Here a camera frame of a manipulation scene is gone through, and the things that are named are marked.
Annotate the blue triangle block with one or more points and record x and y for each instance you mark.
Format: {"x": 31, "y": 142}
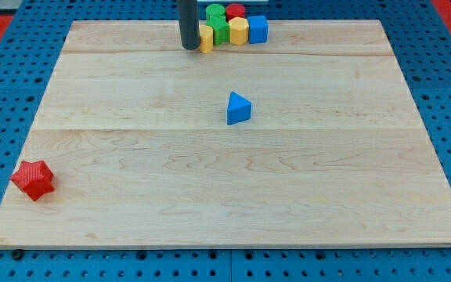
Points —
{"x": 238, "y": 109}

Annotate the yellow cylinder block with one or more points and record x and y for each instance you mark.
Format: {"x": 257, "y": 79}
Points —
{"x": 206, "y": 38}

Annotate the yellow hexagon block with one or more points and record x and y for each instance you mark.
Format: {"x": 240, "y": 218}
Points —
{"x": 238, "y": 31}

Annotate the blue cube block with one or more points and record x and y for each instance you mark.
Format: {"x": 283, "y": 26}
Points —
{"x": 259, "y": 29}

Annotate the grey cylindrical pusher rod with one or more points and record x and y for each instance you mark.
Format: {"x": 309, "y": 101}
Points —
{"x": 188, "y": 23}

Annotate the green star block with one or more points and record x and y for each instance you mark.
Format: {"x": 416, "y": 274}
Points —
{"x": 221, "y": 30}

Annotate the red cylinder block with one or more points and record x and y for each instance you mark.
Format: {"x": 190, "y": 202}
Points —
{"x": 235, "y": 10}

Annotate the green cylinder block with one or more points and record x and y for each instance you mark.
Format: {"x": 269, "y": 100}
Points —
{"x": 214, "y": 10}

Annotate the red star block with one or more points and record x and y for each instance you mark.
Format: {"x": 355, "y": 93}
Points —
{"x": 34, "y": 179}

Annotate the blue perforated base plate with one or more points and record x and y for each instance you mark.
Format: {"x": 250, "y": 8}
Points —
{"x": 30, "y": 48}

